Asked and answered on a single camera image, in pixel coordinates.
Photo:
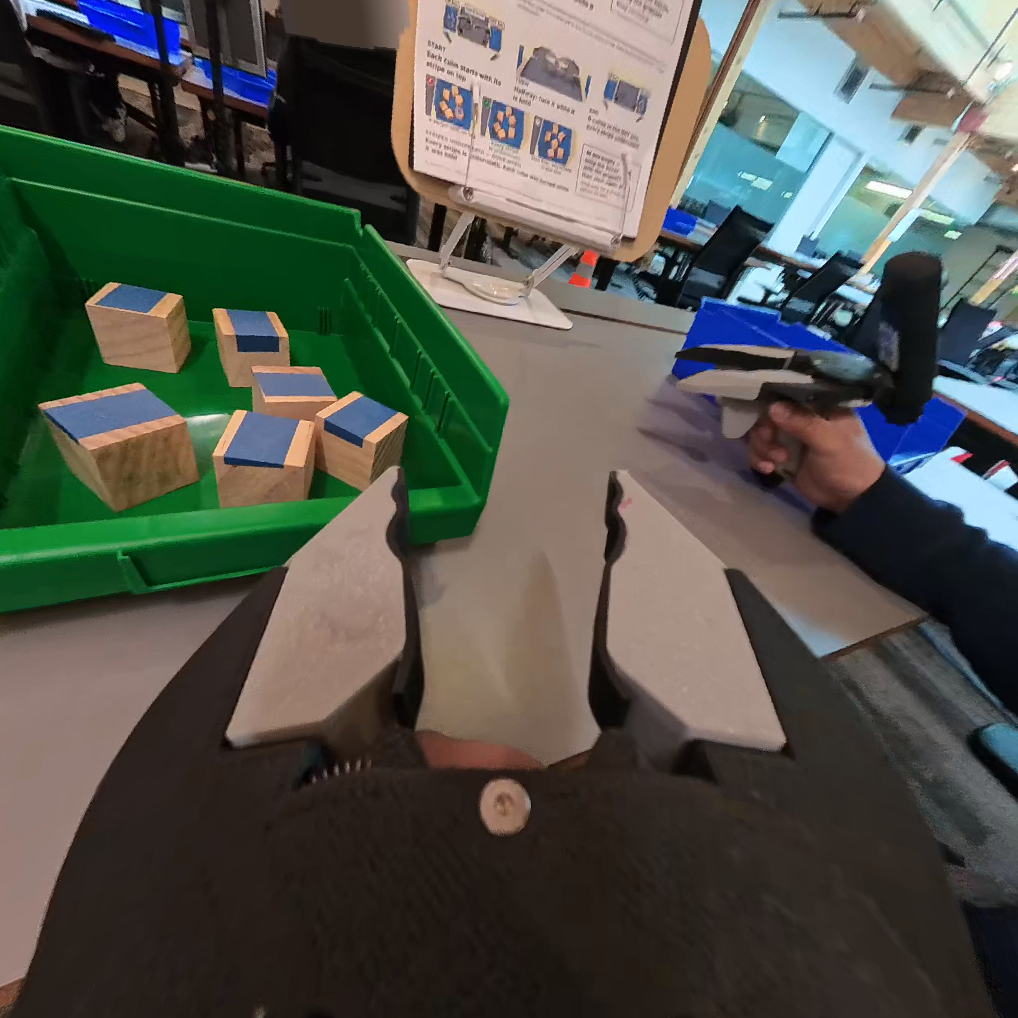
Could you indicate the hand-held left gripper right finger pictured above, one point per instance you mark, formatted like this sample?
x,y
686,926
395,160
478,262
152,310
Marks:
x,y
684,636

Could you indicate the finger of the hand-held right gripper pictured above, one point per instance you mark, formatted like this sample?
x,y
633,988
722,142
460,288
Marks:
x,y
740,358
736,390

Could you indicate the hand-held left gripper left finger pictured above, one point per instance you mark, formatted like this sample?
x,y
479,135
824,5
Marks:
x,y
326,636

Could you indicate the blue plastic bin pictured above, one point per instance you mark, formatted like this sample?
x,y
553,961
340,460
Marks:
x,y
740,326

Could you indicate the pile of wooden cubes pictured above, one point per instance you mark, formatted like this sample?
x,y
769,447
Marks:
x,y
262,461

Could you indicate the green plastic bin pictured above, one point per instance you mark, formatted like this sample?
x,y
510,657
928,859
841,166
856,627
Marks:
x,y
238,238

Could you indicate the person's right forearm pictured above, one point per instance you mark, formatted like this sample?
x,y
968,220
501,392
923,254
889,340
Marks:
x,y
938,557

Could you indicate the person's right hand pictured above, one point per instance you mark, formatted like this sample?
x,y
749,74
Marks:
x,y
839,461

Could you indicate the small blue storage bin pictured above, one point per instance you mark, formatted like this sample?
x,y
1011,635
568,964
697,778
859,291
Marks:
x,y
680,221

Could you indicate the orange traffic cone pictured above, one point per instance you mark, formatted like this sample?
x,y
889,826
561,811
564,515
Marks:
x,y
585,270

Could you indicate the instruction sheet on stand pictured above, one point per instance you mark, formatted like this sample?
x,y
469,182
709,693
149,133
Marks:
x,y
501,306

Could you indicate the dark teal office chair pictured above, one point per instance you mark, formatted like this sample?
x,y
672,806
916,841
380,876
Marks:
x,y
996,751

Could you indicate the printed instruction sheet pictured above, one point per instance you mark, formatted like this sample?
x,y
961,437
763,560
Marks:
x,y
541,79

